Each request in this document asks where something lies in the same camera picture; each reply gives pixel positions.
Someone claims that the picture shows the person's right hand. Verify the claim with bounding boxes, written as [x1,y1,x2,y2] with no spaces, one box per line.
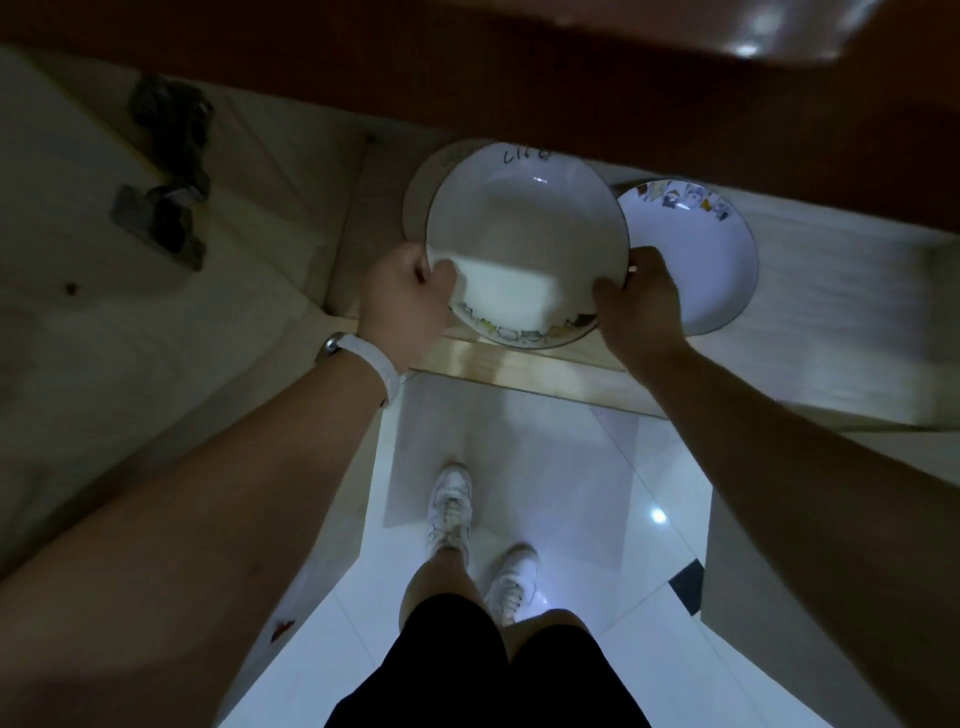
[591,246,689,370]

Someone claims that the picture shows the person's left hand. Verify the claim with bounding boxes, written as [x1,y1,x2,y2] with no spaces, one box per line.
[357,241,459,375]

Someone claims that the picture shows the white plate with patterned rim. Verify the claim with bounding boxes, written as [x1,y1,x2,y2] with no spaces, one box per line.
[424,141,632,351]
[615,177,761,338]
[402,138,498,249]

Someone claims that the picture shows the person's left forearm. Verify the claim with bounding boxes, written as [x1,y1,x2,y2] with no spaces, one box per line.
[0,351,393,728]

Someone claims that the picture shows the person's right forearm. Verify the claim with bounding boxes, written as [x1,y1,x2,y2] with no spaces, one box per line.
[636,343,960,665]

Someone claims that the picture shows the white band wristwatch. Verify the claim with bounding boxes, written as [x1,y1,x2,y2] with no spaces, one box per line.
[315,331,407,411]

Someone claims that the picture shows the light wooden cabinet shelf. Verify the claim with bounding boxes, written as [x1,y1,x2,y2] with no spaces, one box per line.
[322,133,960,435]

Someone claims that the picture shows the dark brown countertop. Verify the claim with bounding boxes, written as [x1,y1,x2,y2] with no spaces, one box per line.
[0,0,960,243]

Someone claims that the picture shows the person's left white sneaker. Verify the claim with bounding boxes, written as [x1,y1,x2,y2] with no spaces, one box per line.
[426,462,475,558]

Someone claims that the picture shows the person's white sneaker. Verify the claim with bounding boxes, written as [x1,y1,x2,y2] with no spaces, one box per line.
[483,544,541,628]
[426,462,475,558]

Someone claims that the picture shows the dark metal door hinge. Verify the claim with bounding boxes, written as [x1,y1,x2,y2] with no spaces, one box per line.
[129,73,217,198]
[111,183,208,273]

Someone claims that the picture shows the person's left leg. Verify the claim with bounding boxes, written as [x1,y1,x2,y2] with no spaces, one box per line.
[399,543,483,625]

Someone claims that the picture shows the person's leg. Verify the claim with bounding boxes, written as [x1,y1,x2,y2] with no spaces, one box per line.
[498,606,595,665]
[399,543,483,625]

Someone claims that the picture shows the person's right white sneaker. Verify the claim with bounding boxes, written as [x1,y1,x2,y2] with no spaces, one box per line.
[483,544,541,628]

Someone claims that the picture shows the person's right leg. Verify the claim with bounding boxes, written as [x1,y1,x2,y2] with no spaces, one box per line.
[498,606,595,665]

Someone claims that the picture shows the black shorts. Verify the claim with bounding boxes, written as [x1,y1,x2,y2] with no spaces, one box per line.
[323,592,655,728]

